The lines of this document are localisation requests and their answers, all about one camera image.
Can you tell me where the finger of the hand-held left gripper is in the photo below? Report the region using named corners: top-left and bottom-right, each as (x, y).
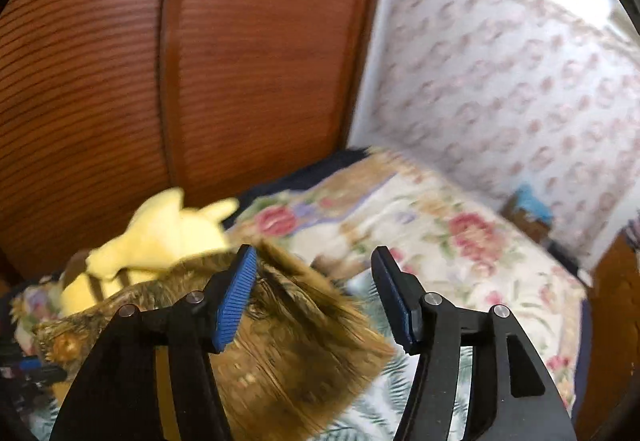
top-left (15, 366), bottom-right (68, 386)
top-left (0, 356), bottom-right (41, 372)

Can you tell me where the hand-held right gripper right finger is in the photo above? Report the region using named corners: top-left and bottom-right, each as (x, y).
top-left (371, 245), bottom-right (578, 441)

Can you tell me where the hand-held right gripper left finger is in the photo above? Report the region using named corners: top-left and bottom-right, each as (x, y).
top-left (49, 243), bottom-right (258, 441)

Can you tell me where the brown patterned shirt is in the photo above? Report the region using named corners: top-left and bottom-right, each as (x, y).
top-left (32, 238), bottom-right (396, 441)

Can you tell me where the floral blanket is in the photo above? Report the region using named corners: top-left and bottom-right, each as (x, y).
top-left (225, 148), bottom-right (588, 414)

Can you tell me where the yellow plush toy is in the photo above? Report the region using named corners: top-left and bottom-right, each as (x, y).
top-left (57, 187), bottom-right (240, 317)

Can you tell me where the dark blue bed sheet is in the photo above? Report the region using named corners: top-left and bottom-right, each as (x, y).
top-left (235, 147), bottom-right (596, 427)

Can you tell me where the cardboard box with blue cloth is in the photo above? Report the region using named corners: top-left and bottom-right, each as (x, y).
top-left (501, 185), bottom-right (556, 244)

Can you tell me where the wooden sideboard cabinet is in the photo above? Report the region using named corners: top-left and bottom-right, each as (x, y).
top-left (575, 231), bottom-right (640, 437)

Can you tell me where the wooden louvered wardrobe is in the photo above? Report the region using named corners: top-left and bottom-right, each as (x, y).
top-left (0, 0), bottom-right (391, 282)

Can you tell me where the circle print sheer curtain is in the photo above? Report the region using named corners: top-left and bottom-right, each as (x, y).
top-left (350, 0), bottom-right (640, 272)

